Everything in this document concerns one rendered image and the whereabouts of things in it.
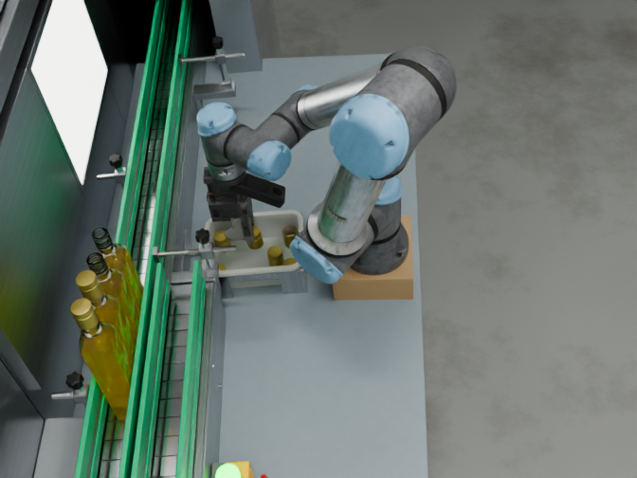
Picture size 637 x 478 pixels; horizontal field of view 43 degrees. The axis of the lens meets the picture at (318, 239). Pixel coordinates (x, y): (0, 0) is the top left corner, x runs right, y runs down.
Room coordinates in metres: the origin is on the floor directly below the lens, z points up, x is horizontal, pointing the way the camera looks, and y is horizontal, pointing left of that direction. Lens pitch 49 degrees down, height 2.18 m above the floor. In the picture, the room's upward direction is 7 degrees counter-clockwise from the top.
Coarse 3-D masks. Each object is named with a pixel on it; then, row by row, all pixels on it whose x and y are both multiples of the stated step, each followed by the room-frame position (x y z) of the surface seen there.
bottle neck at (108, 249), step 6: (102, 228) 0.98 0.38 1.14; (96, 234) 0.98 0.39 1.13; (102, 234) 0.98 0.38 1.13; (108, 234) 0.97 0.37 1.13; (96, 240) 0.96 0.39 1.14; (102, 240) 0.96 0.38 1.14; (108, 240) 0.97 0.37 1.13; (96, 246) 0.97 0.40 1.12; (102, 246) 0.96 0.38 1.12; (108, 246) 0.96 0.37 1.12; (114, 246) 0.98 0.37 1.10; (102, 252) 0.96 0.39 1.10; (108, 252) 0.96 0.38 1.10
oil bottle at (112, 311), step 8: (104, 296) 0.87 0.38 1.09; (112, 296) 0.87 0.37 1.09; (104, 304) 0.85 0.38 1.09; (112, 304) 0.86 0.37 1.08; (120, 304) 0.88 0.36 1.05; (96, 312) 0.84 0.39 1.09; (104, 312) 0.84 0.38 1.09; (112, 312) 0.84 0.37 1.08; (120, 312) 0.86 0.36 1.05; (104, 320) 0.83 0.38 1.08; (112, 320) 0.83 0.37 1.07; (120, 320) 0.85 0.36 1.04; (128, 320) 0.88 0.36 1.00; (120, 328) 0.84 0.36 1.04; (128, 328) 0.86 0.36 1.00; (120, 336) 0.83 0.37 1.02; (128, 336) 0.85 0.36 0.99; (128, 344) 0.84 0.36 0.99; (128, 352) 0.83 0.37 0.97
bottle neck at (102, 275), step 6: (96, 252) 0.93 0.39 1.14; (90, 258) 0.92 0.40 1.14; (96, 258) 0.93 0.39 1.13; (102, 258) 0.91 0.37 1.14; (90, 264) 0.90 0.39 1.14; (96, 264) 0.90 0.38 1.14; (102, 264) 0.91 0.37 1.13; (96, 270) 0.90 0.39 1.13; (102, 270) 0.91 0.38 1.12; (108, 270) 0.92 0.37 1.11; (102, 276) 0.90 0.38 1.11; (108, 276) 0.91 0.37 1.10
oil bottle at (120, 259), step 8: (120, 248) 0.98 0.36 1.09; (112, 256) 0.96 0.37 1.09; (120, 256) 0.96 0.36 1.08; (128, 256) 0.98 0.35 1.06; (112, 264) 0.95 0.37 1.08; (120, 264) 0.95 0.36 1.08; (128, 264) 0.97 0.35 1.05; (128, 272) 0.96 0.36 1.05; (136, 272) 0.99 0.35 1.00; (128, 280) 0.95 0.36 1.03; (136, 280) 0.98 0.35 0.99; (136, 288) 0.96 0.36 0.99; (136, 296) 0.95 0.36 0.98
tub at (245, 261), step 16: (208, 224) 1.24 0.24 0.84; (224, 224) 1.25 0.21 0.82; (256, 224) 1.25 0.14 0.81; (272, 224) 1.24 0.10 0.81; (288, 224) 1.24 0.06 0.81; (240, 240) 1.24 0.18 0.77; (272, 240) 1.23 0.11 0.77; (224, 256) 1.20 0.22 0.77; (240, 256) 1.19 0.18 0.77; (256, 256) 1.19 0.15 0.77; (288, 256) 1.17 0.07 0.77; (224, 272) 1.09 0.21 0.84; (240, 272) 1.09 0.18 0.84; (256, 272) 1.09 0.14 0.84; (272, 272) 1.08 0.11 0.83
